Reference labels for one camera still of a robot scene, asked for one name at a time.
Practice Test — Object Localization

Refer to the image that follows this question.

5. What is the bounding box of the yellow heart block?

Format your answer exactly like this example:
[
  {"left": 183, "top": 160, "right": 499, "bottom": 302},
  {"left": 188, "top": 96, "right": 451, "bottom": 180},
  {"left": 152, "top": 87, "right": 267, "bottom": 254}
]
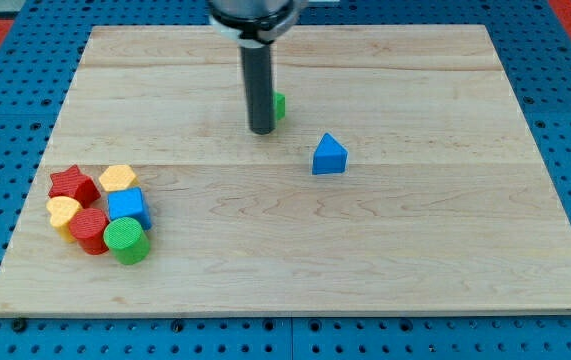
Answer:
[{"left": 46, "top": 196, "right": 83, "bottom": 243}]

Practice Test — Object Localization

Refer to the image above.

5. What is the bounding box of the green cylinder block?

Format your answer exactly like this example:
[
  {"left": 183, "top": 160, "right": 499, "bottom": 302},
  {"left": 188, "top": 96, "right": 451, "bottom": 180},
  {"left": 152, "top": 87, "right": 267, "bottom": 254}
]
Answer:
[{"left": 103, "top": 217, "right": 150, "bottom": 265}]

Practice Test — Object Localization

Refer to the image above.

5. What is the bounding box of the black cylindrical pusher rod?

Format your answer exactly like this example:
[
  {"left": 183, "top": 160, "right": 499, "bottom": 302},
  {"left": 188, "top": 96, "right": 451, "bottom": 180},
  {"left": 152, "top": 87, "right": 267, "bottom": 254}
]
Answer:
[{"left": 240, "top": 46, "right": 275, "bottom": 135}]

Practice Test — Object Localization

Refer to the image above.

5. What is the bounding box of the red cylinder block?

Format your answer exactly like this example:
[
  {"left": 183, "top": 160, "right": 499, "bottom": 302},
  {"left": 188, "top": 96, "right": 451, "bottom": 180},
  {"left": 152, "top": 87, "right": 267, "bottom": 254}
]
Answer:
[{"left": 69, "top": 208, "right": 109, "bottom": 255}]

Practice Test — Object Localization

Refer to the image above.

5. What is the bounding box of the red star block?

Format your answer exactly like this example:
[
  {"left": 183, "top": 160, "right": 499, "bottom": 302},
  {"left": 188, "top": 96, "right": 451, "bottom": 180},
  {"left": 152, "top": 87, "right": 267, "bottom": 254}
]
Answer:
[{"left": 48, "top": 165, "right": 101, "bottom": 208}]

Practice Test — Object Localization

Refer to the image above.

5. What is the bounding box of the green block behind rod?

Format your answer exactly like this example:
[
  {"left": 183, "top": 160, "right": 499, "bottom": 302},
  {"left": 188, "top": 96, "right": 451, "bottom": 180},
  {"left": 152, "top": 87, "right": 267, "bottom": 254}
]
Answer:
[{"left": 273, "top": 92, "right": 286, "bottom": 121}]

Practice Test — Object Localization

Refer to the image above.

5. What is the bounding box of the blue cube block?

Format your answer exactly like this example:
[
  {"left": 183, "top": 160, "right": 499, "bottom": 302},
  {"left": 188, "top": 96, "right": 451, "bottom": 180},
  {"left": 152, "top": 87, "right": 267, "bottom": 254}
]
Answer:
[{"left": 107, "top": 187, "right": 152, "bottom": 230}]

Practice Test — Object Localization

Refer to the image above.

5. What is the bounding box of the wooden board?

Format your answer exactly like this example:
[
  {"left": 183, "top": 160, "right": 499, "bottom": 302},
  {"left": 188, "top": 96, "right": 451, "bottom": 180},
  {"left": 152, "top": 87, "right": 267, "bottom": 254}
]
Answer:
[{"left": 0, "top": 25, "right": 571, "bottom": 319}]

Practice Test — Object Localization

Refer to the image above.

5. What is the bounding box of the yellow pentagon block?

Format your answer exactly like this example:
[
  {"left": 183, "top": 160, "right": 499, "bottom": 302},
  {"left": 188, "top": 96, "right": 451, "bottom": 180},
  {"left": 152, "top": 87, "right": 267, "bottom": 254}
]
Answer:
[{"left": 99, "top": 164, "right": 139, "bottom": 193}]

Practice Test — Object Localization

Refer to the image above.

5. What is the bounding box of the blue triangular prism block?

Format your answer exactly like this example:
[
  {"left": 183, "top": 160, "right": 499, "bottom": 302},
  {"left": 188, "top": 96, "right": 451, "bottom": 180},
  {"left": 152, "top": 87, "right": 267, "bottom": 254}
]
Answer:
[{"left": 312, "top": 133, "right": 348, "bottom": 175}]

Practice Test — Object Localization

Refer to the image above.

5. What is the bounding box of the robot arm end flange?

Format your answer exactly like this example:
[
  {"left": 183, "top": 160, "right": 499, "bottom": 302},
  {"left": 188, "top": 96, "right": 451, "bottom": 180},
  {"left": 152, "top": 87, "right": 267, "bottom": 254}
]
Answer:
[{"left": 207, "top": 0, "right": 308, "bottom": 49}]

